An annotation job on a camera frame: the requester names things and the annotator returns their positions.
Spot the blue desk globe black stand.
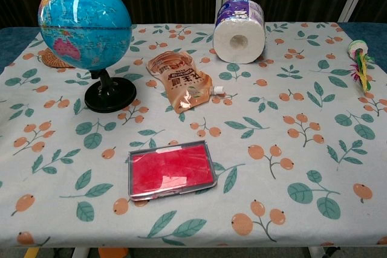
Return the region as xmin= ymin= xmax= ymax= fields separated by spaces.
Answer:
xmin=37 ymin=0 xmax=137 ymax=113

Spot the colourful feather shuttlecock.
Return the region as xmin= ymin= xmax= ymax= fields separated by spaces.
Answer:
xmin=347 ymin=39 xmax=376 ymax=94

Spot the fruit and leaf print tablecloth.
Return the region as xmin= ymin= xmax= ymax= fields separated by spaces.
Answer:
xmin=0 ymin=22 xmax=387 ymax=248

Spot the woven rattan coaster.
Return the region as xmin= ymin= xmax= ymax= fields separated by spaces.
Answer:
xmin=39 ymin=47 xmax=75 ymax=69

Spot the red ink pad clear case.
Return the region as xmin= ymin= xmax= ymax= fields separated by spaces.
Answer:
xmin=127 ymin=140 xmax=218 ymax=202

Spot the orange spouted drink pouch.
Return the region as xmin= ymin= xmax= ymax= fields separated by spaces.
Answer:
xmin=147 ymin=50 xmax=227 ymax=114

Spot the toilet paper roll purple wrapper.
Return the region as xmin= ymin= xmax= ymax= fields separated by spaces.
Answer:
xmin=213 ymin=0 xmax=267 ymax=65

